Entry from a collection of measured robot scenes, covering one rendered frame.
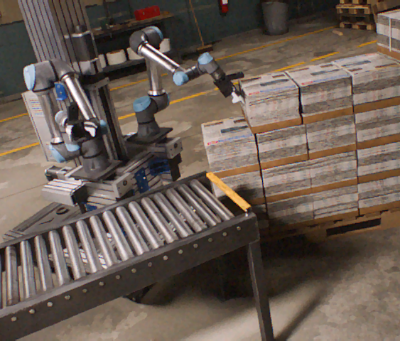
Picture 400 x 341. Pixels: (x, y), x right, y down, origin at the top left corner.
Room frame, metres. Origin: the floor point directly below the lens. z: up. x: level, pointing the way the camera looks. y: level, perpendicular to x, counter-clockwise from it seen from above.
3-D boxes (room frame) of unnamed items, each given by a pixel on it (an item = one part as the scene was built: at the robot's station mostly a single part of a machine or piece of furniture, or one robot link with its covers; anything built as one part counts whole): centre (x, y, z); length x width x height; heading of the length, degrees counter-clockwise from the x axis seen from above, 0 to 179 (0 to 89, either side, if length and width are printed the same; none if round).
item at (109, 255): (1.67, 0.49, 0.77); 0.47 x 0.05 x 0.05; 18
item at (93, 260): (1.65, 0.55, 0.77); 0.47 x 0.05 x 0.05; 18
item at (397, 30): (2.57, -1.35, 0.65); 0.39 x 0.30 x 1.29; 0
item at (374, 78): (2.57, -1.05, 0.95); 0.38 x 0.29 x 0.23; 0
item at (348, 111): (2.57, -0.75, 0.86); 0.38 x 0.29 x 0.04; 1
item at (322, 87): (2.57, -0.75, 0.95); 0.38 x 0.29 x 0.23; 1
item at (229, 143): (2.57, -0.62, 0.42); 1.17 x 0.39 x 0.83; 90
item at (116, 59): (8.50, 0.92, 0.55); 1.80 x 0.70 x 1.09; 108
